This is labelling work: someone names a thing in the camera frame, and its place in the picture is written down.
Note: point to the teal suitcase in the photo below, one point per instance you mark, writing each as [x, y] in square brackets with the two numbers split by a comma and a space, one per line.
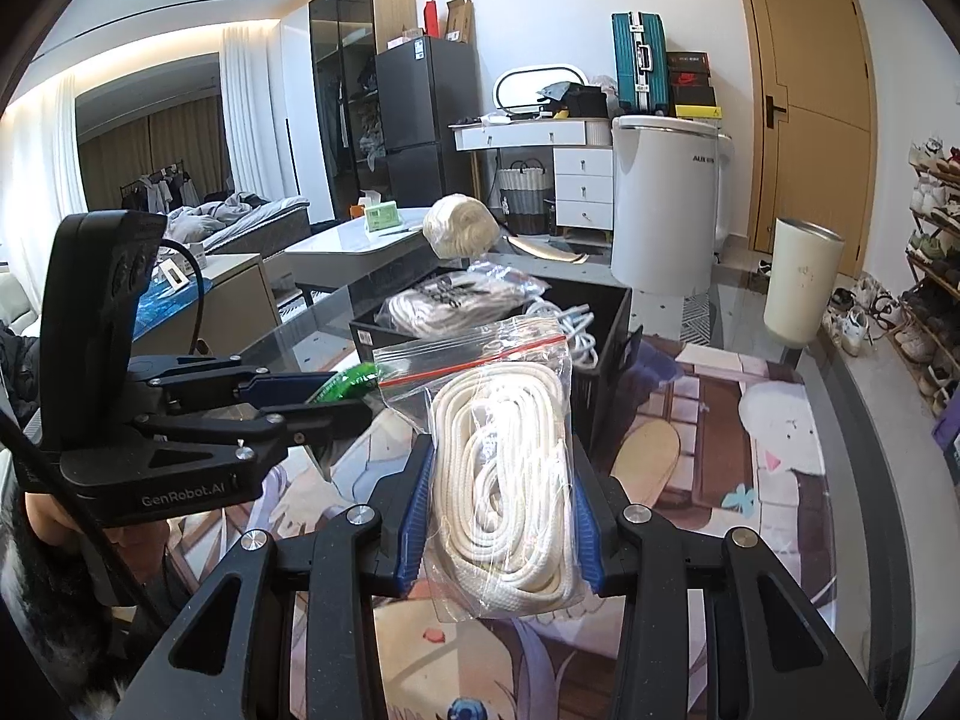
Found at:
[641, 63]

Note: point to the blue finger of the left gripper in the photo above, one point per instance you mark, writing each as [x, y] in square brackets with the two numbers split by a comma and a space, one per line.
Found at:
[321, 424]
[289, 388]

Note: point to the purple bag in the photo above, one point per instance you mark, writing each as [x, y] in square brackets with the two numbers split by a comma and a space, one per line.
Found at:
[947, 427]

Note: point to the white cylindrical appliance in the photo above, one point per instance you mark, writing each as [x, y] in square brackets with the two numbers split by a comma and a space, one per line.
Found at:
[665, 211]

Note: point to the wooden shoe rack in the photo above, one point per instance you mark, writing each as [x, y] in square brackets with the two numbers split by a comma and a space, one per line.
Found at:
[928, 340]

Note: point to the wooden door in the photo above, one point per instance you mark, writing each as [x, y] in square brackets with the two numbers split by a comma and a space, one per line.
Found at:
[815, 121]

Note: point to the oval white mirror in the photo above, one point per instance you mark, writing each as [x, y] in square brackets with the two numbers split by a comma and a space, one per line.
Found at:
[522, 92]

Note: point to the striped laundry basket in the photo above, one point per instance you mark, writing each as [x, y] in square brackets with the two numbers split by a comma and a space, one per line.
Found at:
[526, 192]

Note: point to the bagged striped white socks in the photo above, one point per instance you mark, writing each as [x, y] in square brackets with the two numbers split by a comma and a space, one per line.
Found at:
[456, 300]

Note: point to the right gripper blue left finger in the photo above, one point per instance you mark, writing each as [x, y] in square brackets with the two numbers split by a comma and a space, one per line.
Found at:
[413, 526]

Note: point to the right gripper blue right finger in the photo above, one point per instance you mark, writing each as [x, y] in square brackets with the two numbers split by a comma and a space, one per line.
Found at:
[597, 530]

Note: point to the bed with grey bedding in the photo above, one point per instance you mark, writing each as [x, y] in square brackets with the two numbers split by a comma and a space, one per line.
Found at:
[243, 223]

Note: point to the dark glass wardrobe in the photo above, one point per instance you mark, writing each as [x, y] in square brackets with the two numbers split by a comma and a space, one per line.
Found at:
[346, 38]

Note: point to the green white medicine packet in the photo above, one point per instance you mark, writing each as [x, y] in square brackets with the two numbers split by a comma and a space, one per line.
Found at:
[353, 383]

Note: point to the black cardboard box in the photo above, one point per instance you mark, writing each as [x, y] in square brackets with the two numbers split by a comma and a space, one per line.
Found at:
[488, 360]

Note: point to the cream bagged yarn bundle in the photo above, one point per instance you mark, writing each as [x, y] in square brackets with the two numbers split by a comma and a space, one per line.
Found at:
[460, 227]

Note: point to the black refrigerator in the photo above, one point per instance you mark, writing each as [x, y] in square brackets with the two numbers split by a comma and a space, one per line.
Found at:
[425, 87]

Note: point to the cream trash bin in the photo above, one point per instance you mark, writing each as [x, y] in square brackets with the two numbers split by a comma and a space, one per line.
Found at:
[802, 278]

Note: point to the white drawer desk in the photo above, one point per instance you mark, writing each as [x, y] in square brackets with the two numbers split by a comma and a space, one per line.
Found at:
[581, 162]

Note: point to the white coffee table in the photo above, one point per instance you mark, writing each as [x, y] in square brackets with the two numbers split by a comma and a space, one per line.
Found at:
[346, 252]

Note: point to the stacked shoe boxes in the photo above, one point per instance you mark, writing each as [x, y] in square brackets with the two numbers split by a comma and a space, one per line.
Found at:
[690, 88]

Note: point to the green tissue box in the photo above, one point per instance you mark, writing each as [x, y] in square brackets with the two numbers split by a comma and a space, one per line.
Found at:
[382, 216]

